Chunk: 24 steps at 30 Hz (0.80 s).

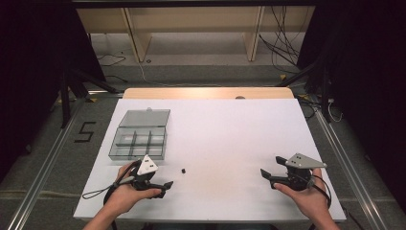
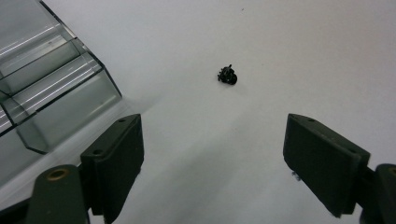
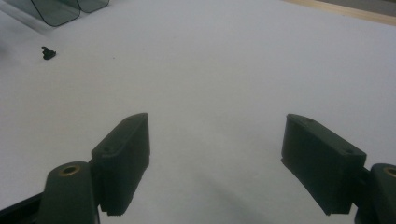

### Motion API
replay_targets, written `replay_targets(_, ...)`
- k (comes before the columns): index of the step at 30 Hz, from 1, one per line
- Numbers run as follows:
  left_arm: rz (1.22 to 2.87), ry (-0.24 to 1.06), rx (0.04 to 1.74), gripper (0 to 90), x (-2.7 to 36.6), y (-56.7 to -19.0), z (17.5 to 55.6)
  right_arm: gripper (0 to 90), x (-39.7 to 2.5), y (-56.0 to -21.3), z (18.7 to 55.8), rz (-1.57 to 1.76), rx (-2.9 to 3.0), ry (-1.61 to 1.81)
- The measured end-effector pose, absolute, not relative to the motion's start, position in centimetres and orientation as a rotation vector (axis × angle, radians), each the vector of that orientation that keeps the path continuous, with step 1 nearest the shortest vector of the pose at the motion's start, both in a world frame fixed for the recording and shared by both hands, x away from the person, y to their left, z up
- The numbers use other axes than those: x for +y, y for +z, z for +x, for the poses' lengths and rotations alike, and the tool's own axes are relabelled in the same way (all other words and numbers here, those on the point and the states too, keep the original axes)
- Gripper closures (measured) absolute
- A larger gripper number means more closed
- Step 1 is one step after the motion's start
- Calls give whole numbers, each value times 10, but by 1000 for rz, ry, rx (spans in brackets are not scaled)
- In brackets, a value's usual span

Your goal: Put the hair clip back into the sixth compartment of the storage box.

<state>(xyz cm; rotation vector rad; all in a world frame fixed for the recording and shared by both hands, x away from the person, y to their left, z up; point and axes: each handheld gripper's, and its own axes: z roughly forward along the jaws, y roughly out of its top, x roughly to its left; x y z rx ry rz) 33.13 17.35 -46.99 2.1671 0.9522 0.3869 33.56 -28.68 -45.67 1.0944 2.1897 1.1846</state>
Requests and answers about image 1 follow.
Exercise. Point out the clear plastic compartment box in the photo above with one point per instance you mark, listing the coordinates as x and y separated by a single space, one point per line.
140 134

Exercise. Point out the beige wooden shelf unit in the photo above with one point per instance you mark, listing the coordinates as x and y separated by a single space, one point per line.
198 22

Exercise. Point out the person's left hand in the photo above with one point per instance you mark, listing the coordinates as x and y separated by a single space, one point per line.
127 195

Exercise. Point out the aluminium floor rail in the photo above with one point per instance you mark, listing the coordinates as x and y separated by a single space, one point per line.
44 169
349 172

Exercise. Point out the white table cover sheet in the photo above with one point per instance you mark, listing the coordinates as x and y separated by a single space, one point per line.
223 137

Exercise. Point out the black curtain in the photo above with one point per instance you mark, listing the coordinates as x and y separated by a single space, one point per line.
35 70
367 80

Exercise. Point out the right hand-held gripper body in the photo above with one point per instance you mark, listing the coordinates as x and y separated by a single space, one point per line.
301 172

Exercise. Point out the person's right hand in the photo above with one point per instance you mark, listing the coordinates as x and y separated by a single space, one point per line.
308 198

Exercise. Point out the black metal stand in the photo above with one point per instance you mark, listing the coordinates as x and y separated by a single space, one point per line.
319 80
68 92

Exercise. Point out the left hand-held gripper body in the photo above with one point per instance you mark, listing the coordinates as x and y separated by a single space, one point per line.
146 166

